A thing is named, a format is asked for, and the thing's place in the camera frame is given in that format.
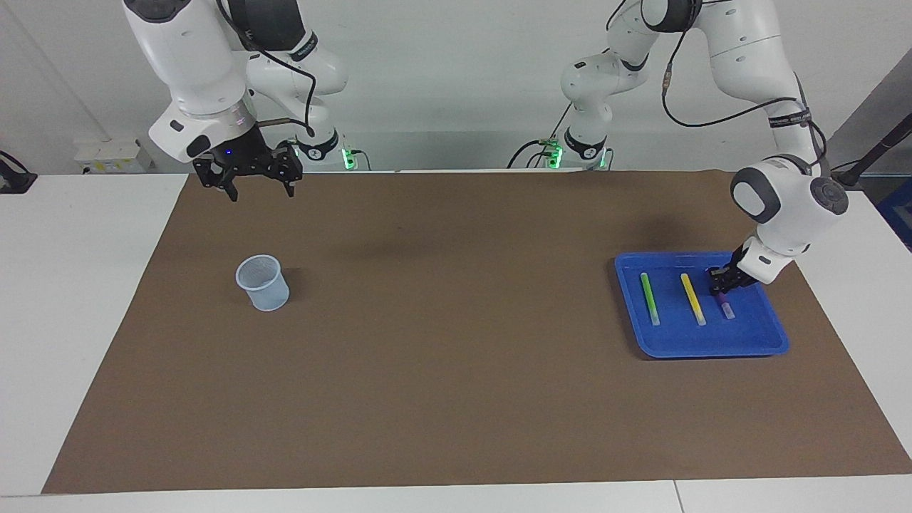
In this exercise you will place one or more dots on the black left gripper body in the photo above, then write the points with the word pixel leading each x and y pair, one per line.
pixel 735 265

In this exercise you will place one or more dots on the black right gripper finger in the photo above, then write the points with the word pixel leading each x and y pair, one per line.
pixel 217 182
pixel 287 171

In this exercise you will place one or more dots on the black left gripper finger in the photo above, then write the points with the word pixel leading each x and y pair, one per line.
pixel 730 285
pixel 714 278

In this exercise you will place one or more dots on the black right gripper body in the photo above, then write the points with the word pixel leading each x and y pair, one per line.
pixel 242 157

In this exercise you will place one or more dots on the purple pen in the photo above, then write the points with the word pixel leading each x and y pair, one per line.
pixel 725 305

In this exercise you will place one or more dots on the yellow pen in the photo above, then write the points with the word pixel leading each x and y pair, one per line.
pixel 692 299

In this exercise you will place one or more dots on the green pen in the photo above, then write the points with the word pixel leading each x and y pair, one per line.
pixel 650 299

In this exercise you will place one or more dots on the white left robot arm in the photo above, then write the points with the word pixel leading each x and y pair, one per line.
pixel 784 206

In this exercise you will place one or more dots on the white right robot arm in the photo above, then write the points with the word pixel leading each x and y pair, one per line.
pixel 206 71

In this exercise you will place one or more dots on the blue plastic tray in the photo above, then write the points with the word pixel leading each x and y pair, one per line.
pixel 698 335

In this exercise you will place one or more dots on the white power strip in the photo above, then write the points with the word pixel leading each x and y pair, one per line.
pixel 107 153

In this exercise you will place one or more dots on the clear plastic cup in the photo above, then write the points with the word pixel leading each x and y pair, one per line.
pixel 269 296

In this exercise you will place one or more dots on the blue box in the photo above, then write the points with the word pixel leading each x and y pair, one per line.
pixel 899 214

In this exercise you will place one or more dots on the black stand pole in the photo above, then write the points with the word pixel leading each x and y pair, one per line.
pixel 880 151

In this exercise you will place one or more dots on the brown table mat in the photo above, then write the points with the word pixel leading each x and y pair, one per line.
pixel 456 356

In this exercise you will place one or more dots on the black clamp mount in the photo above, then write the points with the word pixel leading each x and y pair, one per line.
pixel 14 182

